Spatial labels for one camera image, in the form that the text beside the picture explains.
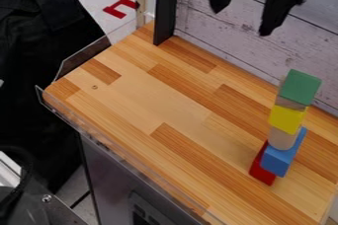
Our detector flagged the green cube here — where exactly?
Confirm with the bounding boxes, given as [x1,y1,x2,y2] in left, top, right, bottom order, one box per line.
[277,68,324,107]

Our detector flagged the yellow cube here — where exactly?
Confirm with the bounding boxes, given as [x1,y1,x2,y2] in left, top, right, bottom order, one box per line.
[266,104,306,136]

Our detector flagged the thin grey block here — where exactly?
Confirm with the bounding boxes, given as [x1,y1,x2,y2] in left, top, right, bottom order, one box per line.
[274,94,309,113]

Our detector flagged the beige wooden cylinder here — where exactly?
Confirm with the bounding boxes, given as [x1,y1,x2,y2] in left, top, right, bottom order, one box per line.
[266,124,304,151]

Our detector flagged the blue block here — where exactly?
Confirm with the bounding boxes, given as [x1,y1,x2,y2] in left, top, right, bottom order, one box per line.
[258,126,309,178]

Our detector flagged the red block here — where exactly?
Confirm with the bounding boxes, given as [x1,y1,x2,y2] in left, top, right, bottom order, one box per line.
[248,140,278,187]

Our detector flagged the black bag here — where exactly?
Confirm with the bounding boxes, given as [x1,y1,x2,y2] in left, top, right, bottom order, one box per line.
[0,0,108,194]

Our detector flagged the black post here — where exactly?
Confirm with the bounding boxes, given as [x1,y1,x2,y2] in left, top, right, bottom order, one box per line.
[151,0,182,46]

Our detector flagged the red bracket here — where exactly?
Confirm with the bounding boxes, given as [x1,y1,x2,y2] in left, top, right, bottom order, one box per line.
[101,0,140,20]

